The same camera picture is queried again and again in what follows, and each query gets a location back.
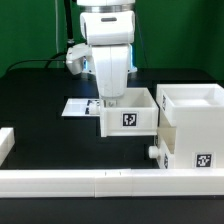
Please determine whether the white drawer box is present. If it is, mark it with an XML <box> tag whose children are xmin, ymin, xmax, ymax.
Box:
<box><xmin>148</xmin><ymin>127</ymin><xmax>176</xmax><ymax>169</ymax></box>
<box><xmin>89</xmin><ymin>88</ymin><xmax>158</xmax><ymax>137</ymax></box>

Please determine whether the white marker base plate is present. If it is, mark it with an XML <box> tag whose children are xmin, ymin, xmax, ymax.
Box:
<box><xmin>62</xmin><ymin>98</ymin><xmax>100</xmax><ymax>117</ymax></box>

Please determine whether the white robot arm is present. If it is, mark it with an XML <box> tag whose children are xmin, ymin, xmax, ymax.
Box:
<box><xmin>77</xmin><ymin>0</ymin><xmax>135</xmax><ymax>107</ymax></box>

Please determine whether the white drawer cabinet frame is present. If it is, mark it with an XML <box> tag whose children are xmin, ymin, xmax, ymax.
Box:
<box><xmin>156</xmin><ymin>84</ymin><xmax>224</xmax><ymax>169</ymax></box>

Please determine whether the black vertical pole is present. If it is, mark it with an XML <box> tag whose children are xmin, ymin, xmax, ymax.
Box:
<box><xmin>64</xmin><ymin>0</ymin><xmax>75</xmax><ymax>49</ymax></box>

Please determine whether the white left barrier block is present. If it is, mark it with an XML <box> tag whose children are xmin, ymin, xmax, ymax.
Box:
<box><xmin>0</xmin><ymin>128</ymin><xmax>15</xmax><ymax>166</ymax></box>

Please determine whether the black cable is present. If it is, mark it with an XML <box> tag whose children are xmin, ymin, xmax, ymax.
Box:
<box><xmin>5</xmin><ymin>50</ymin><xmax>73</xmax><ymax>74</ymax></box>

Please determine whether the white front drawer box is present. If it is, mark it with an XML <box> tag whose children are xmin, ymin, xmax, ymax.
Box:
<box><xmin>148</xmin><ymin>127</ymin><xmax>176</xmax><ymax>169</ymax></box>

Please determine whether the white front barrier wall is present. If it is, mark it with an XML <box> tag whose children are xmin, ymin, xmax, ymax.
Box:
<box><xmin>0</xmin><ymin>169</ymin><xmax>224</xmax><ymax>198</ymax></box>

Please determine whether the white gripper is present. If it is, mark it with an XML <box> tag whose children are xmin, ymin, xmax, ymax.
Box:
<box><xmin>92</xmin><ymin>45</ymin><xmax>129</xmax><ymax>108</ymax></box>

